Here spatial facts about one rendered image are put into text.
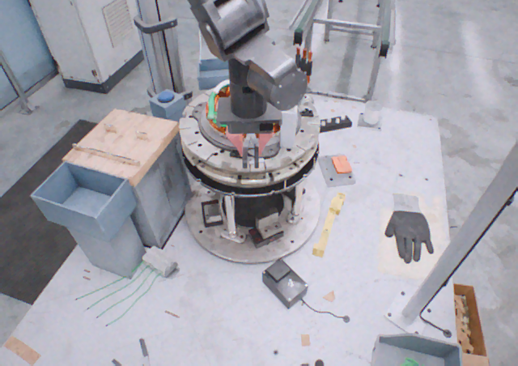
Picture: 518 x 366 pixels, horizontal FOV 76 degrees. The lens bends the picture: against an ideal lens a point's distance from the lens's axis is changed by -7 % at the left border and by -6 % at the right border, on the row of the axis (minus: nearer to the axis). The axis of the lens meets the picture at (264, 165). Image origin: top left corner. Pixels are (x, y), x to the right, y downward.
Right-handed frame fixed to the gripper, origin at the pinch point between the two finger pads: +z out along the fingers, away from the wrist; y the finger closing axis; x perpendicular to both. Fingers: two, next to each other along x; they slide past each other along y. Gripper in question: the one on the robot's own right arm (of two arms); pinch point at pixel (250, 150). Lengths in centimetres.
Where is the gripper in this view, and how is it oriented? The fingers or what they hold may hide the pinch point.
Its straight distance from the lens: 62.2
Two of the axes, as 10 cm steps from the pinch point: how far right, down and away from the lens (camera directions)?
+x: -0.3, -7.0, 7.1
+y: 10.0, -0.2, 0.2
